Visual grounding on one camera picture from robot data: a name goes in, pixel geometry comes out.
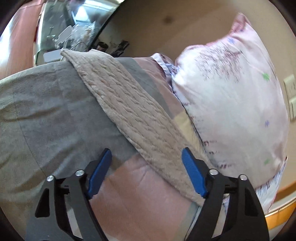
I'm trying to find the left floral pink pillow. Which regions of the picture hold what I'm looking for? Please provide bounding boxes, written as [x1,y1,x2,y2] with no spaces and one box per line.
[153,13,289,212]

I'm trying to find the patchwork floral bed quilt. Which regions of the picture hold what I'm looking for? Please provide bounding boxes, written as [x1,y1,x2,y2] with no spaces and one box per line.
[1,61,200,240]

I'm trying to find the beige cable-knit sweater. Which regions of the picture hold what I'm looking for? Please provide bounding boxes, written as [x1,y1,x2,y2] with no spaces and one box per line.
[61,49,209,205]

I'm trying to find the wooden headboard frame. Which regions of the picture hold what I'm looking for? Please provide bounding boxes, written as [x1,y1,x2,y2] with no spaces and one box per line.
[265,182,295,230]

